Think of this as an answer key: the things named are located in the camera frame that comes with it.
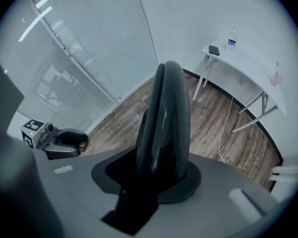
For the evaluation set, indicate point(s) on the white window blinds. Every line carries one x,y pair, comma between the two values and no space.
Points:
89,48

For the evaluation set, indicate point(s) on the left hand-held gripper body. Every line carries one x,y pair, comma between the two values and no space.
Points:
38,134

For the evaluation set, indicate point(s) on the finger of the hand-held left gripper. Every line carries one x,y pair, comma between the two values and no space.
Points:
62,151
72,135

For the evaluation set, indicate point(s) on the white tubular frame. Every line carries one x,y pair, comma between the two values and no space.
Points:
286,173

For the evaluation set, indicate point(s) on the pink folded paper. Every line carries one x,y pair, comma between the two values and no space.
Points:
275,79

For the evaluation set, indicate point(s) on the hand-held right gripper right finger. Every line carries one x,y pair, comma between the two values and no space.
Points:
173,113

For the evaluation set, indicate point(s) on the black smartphone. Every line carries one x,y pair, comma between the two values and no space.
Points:
213,50

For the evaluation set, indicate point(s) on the clear plastic water bottle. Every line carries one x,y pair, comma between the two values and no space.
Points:
232,40

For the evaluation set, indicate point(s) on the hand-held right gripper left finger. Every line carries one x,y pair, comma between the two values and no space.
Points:
152,103

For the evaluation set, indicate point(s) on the white folding-leg table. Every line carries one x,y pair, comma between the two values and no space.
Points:
250,66

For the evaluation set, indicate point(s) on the black baseboard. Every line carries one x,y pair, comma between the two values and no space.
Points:
238,103

